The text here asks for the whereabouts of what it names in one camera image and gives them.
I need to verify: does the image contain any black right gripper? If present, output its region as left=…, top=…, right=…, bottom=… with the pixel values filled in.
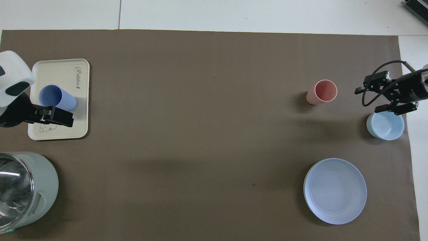
left=354, top=71, right=428, bottom=116

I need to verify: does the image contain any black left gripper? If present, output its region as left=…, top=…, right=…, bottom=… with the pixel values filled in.
left=0, top=92, right=74, bottom=129

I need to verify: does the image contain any periwinkle blue ribbed cup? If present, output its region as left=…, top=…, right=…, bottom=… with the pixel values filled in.
left=38, top=84, right=78, bottom=112

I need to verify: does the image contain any pink plastic cup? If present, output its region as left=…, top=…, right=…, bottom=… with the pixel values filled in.
left=306, top=79, right=338, bottom=105

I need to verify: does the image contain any cream rabbit print tray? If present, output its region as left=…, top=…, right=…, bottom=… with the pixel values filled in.
left=28, top=59, right=90, bottom=141

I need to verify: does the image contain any light blue bowl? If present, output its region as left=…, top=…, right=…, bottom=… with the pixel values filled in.
left=366, top=111, right=405, bottom=141

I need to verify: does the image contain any pale green pot, glass lid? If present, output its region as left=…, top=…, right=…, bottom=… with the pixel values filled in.
left=0, top=152, right=59, bottom=234

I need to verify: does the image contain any dark grey ridged device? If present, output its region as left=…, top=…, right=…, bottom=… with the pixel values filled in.
left=403, top=0, right=428, bottom=17

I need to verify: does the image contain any light blue round plate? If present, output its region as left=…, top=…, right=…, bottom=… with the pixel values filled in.
left=303, top=158, right=367, bottom=225

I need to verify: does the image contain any brown paper table mat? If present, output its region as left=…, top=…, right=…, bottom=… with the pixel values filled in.
left=0, top=29, right=421, bottom=241

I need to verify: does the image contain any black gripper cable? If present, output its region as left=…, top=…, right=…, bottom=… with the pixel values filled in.
left=361, top=60, right=417, bottom=107

